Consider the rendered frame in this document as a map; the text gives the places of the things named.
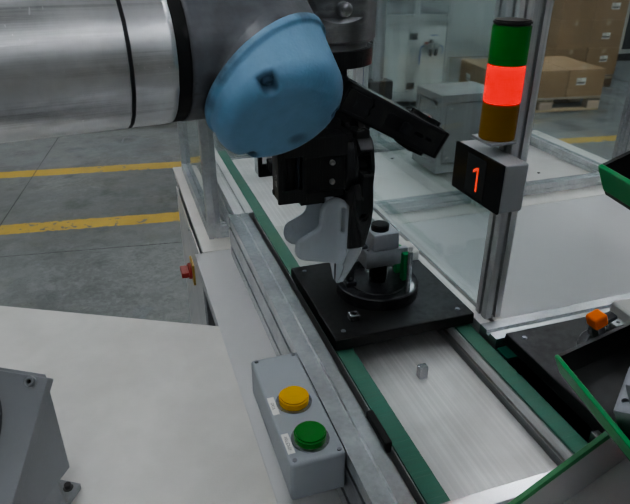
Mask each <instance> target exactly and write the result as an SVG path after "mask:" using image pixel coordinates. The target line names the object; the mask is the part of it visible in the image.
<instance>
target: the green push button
mask: <svg viewBox="0 0 630 504"><path fill-rule="evenodd" d="M294 441H295V443H296V444H297V445H298V446H299V447H301V448H304V449H316V448H319V447H321V446H322V445H323V444H324V443H325V441H326V429H325V427H324V426H323V425H322V424H321V423H319V422H316V421H305V422H302V423H300V424H298V425H297V426H296V428H295V429H294Z"/></svg>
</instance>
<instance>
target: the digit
mask: <svg viewBox="0 0 630 504"><path fill-rule="evenodd" d="M486 166H487V161H485V160H483V159H481V158H479V157H478V156H476V155H474V154H472V153H470V152H468V160H467V169H466V177H465V185H464V191H466V192H467V193H469V194H470V195H472V196H473V197H475V198H476V199H478V200H479V201H481V202H482V195H483V188H484V181H485V173H486Z"/></svg>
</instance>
